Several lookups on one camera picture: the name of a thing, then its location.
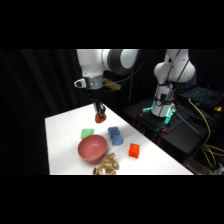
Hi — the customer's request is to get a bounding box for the black curtain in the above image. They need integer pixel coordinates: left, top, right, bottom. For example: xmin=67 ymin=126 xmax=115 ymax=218
xmin=0 ymin=49 xmax=224 ymax=176

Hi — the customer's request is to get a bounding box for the tiger striped plush toy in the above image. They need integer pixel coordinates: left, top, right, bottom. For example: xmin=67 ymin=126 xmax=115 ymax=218
xmin=92 ymin=152 xmax=121 ymax=176

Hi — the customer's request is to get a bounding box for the black laptop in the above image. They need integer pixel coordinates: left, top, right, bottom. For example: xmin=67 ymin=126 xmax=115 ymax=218
xmin=179 ymin=85 xmax=224 ymax=108

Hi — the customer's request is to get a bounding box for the pink bowl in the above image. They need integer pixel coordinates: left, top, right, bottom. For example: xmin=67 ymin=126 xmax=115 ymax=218
xmin=77 ymin=134 xmax=109 ymax=164

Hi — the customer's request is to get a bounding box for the black robot stand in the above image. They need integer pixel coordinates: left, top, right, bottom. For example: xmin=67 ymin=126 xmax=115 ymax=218
xmin=122 ymin=97 xmax=224 ymax=165

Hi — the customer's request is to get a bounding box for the yellow cable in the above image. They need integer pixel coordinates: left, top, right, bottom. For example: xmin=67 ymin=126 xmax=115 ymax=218
xmin=187 ymin=97 xmax=224 ymax=169

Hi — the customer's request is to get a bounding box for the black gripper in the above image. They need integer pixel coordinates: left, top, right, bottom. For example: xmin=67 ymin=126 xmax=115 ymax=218
xmin=87 ymin=87 xmax=107 ymax=118

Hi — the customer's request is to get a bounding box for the green soft block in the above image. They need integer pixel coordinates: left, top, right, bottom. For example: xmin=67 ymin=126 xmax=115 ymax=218
xmin=80 ymin=128 xmax=96 ymax=140

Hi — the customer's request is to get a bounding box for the tan tape bundle on wrist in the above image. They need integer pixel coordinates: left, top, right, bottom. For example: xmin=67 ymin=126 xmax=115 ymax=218
xmin=102 ymin=78 xmax=122 ymax=92

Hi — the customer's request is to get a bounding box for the red plastic block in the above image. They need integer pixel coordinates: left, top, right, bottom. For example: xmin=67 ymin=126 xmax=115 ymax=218
xmin=128 ymin=142 xmax=141 ymax=159

